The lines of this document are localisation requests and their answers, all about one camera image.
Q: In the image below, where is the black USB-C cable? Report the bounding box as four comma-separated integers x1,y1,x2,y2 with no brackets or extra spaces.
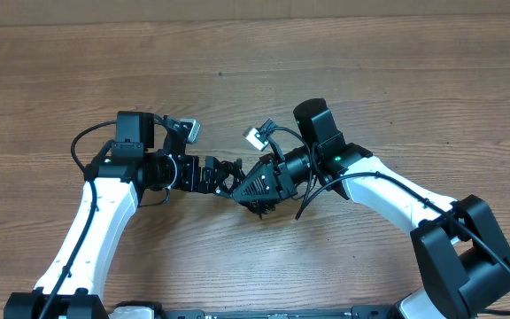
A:
212,158,245,198

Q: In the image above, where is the black USB-A to C cable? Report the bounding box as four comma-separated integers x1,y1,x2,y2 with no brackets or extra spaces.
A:
213,189,275,219

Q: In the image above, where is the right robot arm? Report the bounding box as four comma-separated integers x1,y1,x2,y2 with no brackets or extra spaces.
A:
231,98,510,318

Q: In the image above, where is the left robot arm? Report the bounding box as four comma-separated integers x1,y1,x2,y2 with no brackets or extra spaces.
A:
4,112,229,319

